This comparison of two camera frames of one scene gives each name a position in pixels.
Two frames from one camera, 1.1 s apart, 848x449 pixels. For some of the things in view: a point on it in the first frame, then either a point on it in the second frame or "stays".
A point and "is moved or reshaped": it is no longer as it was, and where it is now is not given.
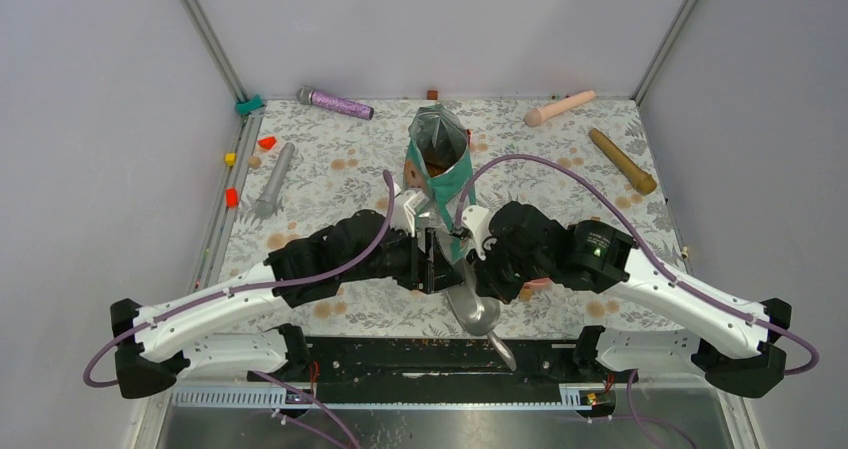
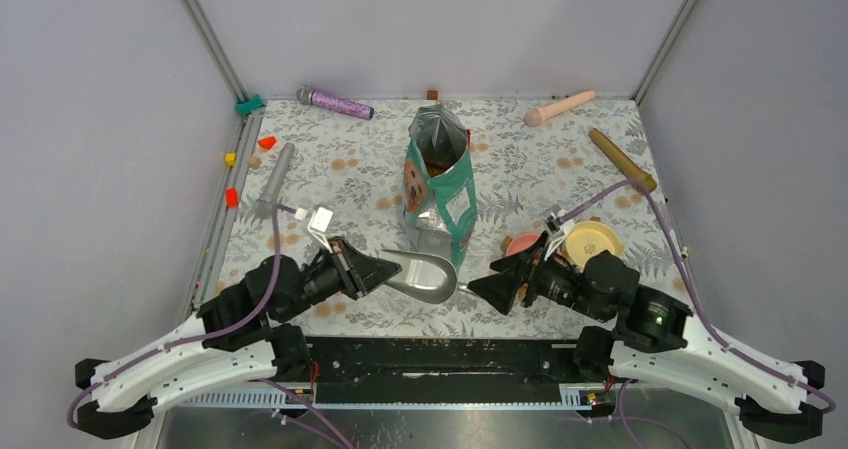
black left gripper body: (423, 269) -> (329, 278)
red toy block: (267, 142) stays
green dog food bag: (438, 170) stays
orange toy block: (232, 199) stays
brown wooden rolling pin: (641, 180) stays
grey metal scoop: (476, 312) is moved or reshaped
